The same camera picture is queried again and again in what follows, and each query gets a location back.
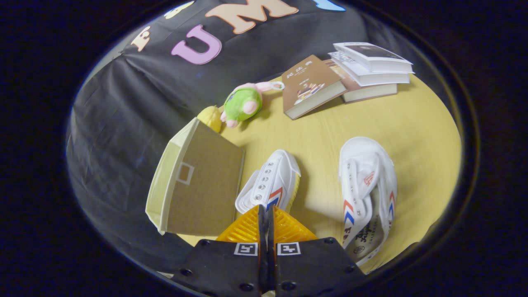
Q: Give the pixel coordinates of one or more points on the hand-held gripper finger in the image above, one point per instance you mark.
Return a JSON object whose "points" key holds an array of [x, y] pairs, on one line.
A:
{"points": [[272, 255], [263, 255]]}

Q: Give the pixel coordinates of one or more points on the white canvas shoe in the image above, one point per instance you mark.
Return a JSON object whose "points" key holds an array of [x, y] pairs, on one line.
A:
{"points": [[280, 173], [363, 165]]}

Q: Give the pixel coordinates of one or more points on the brown fabric storage box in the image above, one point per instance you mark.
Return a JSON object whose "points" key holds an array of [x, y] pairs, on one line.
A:
{"points": [[206, 185]]}

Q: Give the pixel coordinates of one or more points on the yellow corn plush toy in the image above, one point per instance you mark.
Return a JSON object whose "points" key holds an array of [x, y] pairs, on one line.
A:
{"points": [[210, 117]]}

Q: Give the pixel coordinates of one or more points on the green and pink plush toy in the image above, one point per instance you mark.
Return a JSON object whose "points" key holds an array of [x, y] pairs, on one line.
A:
{"points": [[241, 103]]}

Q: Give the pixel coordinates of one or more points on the brown cover book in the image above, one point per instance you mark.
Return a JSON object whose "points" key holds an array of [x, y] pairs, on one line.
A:
{"points": [[307, 80]]}

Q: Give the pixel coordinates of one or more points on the reddish brown book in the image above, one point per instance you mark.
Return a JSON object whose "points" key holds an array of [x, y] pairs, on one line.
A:
{"points": [[367, 94]]}

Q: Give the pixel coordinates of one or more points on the white patterned cover book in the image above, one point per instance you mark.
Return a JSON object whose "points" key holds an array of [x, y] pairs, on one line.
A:
{"points": [[379, 78]]}

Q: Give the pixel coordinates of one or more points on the white book dark picture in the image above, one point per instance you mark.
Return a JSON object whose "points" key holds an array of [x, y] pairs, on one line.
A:
{"points": [[371, 51]]}

